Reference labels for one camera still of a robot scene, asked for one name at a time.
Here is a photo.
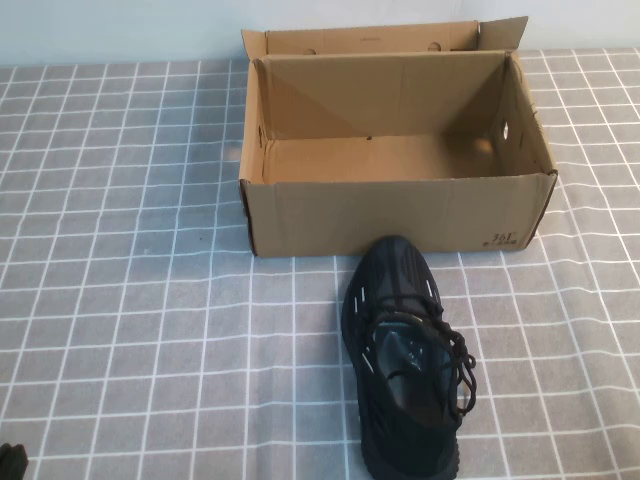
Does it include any black knit sneaker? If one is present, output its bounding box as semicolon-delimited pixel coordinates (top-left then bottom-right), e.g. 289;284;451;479
342;233;479;480

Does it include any brown cardboard shoe box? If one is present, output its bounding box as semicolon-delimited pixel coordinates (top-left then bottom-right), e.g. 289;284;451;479
238;15;559;259

